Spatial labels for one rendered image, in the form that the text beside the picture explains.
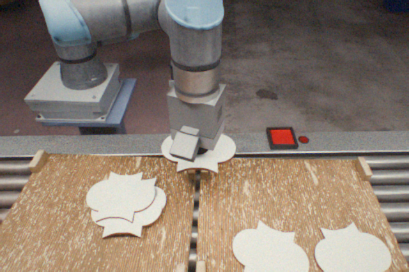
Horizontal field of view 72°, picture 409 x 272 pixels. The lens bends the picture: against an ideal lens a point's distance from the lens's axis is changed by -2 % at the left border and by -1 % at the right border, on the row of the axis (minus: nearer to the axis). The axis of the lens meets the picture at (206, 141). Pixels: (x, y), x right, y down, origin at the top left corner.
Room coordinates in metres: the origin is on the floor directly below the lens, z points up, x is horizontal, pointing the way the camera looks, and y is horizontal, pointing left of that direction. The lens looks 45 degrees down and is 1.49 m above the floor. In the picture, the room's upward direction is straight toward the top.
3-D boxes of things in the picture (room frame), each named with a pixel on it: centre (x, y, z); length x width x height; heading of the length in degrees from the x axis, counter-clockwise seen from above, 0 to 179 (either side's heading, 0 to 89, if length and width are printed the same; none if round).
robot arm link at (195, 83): (0.39, 0.02, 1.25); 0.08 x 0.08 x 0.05
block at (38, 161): (0.46, 0.42, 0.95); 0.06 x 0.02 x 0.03; 177
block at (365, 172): (0.44, -0.39, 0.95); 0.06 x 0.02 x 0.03; 179
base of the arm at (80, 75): (0.83, 0.41, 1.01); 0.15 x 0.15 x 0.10
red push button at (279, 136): (0.57, -0.21, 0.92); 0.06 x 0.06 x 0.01; 1
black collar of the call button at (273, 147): (0.57, -0.21, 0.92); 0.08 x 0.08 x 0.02; 1
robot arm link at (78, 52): (0.84, 0.40, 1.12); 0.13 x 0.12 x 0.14; 118
